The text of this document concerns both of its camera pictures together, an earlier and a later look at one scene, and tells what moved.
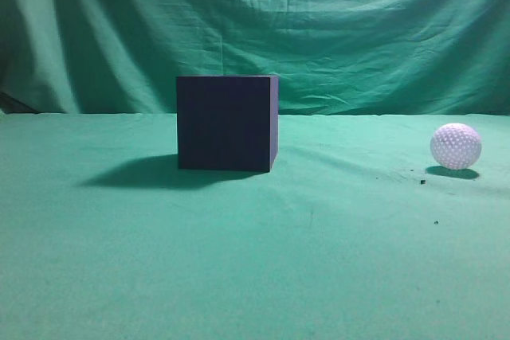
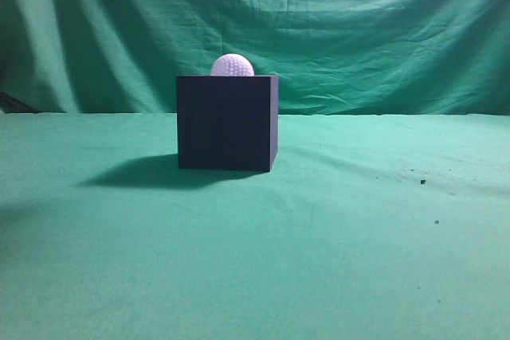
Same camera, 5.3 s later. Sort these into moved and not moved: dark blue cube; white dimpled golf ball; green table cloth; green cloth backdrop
Moved: white dimpled golf ball
Not moved: green cloth backdrop; green table cloth; dark blue cube
